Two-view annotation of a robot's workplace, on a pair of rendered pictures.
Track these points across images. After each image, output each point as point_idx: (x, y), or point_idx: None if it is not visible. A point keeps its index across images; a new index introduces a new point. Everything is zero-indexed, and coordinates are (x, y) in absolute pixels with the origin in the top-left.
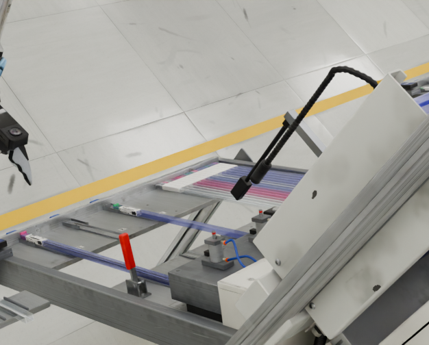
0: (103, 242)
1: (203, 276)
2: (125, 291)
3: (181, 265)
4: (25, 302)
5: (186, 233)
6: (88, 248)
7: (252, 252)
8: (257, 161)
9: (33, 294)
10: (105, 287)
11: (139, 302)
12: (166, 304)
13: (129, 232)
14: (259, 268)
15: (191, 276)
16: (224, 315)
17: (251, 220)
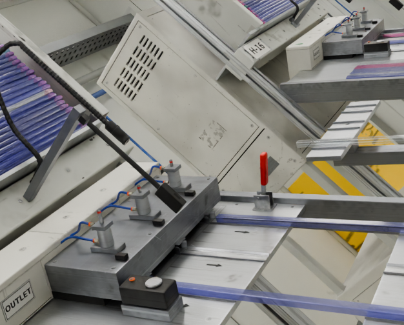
0: (401, 256)
1: (181, 178)
2: (281, 207)
3: (253, 243)
4: (324, 151)
5: None
6: None
7: (151, 204)
8: (136, 163)
9: (326, 155)
10: (295, 196)
11: (247, 193)
12: (228, 206)
13: (390, 280)
14: (130, 174)
15: (192, 177)
16: None
17: (150, 192)
